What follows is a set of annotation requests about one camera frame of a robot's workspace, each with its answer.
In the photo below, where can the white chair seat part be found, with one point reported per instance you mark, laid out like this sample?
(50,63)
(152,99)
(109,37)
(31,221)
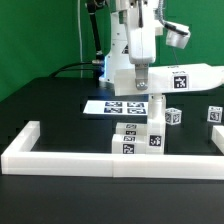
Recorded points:
(156,124)

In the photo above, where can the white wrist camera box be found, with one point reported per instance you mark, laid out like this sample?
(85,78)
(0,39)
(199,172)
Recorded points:
(177,35)

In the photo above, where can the white tagged cube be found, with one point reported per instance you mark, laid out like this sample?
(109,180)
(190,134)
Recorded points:
(214,114)
(173,116)

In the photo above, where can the white U-shaped fence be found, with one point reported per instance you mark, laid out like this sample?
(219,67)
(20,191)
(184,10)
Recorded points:
(19,158)

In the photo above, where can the white tag base sheet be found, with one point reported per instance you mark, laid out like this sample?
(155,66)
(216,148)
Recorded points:
(99,107)

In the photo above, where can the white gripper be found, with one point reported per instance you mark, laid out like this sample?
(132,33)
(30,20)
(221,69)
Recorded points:
(140,30)

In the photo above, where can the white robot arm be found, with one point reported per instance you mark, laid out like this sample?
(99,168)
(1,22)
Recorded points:
(118,56)

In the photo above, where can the white tagged cube far right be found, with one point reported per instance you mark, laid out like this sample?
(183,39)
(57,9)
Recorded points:
(214,114)

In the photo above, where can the white block right edge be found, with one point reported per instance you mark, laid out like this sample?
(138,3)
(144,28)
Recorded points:
(218,137)

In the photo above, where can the white H-shaped chair back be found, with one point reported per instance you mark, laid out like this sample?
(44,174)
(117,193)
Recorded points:
(171,79)

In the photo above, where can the black camera pole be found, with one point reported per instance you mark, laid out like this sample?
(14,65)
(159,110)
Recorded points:
(92,6)

